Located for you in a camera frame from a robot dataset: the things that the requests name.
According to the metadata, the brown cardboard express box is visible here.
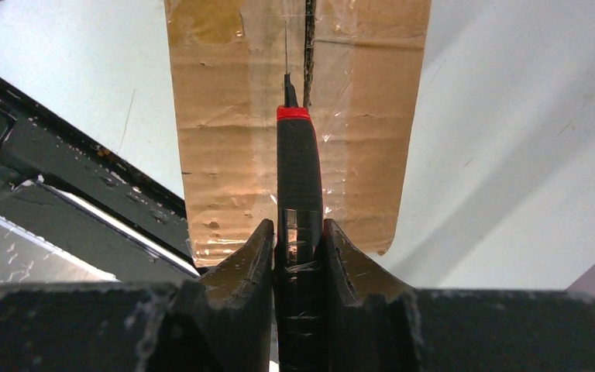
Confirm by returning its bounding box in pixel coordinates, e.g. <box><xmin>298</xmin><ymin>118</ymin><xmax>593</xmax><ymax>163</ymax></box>
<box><xmin>165</xmin><ymin>1</ymin><xmax>432</xmax><ymax>267</ymax></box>

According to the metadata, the red black utility knife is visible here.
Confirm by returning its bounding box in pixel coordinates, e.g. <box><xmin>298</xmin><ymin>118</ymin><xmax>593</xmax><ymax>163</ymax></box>
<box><xmin>275</xmin><ymin>71</ymin><xmax>328</xmax><ymax>372</ymax></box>

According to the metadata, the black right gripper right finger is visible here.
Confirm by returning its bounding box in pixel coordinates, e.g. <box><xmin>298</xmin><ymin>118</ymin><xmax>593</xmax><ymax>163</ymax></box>
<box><xmin>323</xmin><ymin>219</ymin><xmax>595</xmax><ymax>371</ymax></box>

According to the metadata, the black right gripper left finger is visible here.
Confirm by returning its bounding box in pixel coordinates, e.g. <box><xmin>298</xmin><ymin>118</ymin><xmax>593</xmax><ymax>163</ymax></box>
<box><xmin>0</xmin><ymin>219</ymin><xmax>274</xmax><ymax>371</ymax></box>

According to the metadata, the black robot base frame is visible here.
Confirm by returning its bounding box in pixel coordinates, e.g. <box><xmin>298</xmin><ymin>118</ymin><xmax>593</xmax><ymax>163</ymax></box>
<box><xmin>0</xmin><ymin>78</ymin><xmax>199</xmax><ymax>281</ymax></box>

